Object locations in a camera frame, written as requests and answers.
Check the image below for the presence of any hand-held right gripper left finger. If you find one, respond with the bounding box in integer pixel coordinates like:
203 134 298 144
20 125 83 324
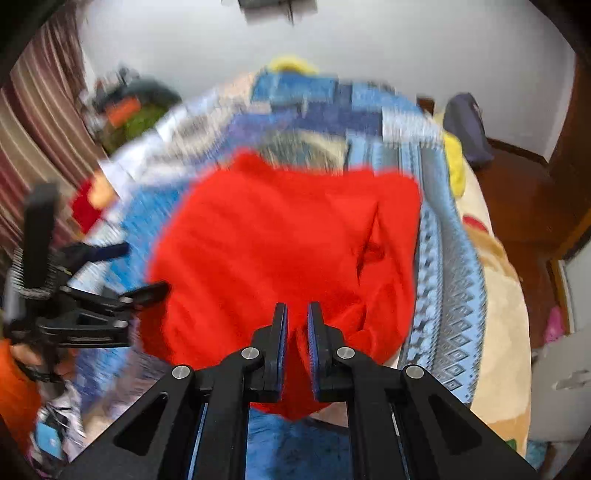
60 302 289 480

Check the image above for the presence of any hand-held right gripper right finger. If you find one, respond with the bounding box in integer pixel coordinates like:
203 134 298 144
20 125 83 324
307 302 539 480

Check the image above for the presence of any orange item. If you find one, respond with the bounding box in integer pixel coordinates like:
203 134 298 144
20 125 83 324
106 97 141 127

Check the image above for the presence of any blue patchwork blanket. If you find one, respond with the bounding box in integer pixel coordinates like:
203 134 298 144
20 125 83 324
69 69 488 480

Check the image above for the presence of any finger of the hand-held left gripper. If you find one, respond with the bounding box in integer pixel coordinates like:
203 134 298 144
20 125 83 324
62 281 169 311
60 243 130 271

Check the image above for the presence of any red zip jacket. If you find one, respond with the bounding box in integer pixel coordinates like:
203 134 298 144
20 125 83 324
139 152 423 421

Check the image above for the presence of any pink toy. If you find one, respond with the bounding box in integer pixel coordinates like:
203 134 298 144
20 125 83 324
542 307 566 344

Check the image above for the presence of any white box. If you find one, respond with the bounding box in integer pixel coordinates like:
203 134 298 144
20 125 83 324
529 249 591 444

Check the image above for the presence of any dark wall fixture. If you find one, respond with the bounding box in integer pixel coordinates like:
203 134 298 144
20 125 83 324
222 0 319 25

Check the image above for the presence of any yellow cloth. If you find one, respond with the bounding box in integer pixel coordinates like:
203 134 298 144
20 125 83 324
268 55 319 77
442 131 466 197

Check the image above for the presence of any printed plastic bag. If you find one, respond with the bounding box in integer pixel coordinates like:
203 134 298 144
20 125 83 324
32 383 88 472

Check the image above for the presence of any brown wooden door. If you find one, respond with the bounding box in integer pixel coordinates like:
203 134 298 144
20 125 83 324
547 51 591 278

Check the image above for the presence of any dark blue bag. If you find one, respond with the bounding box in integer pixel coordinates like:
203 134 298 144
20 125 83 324
443 92 495 169

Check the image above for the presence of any brown striped curtain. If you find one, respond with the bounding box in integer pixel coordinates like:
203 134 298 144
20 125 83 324
0 9 107 278

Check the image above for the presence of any grey clutter pile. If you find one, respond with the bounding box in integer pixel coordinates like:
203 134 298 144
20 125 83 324
78 67 139 116

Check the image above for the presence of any red and yellow garment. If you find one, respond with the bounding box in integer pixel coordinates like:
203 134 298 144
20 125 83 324
69 173 116 234

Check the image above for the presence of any beige printed bed sheet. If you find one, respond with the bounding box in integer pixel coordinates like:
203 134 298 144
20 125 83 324
318 138 532 457

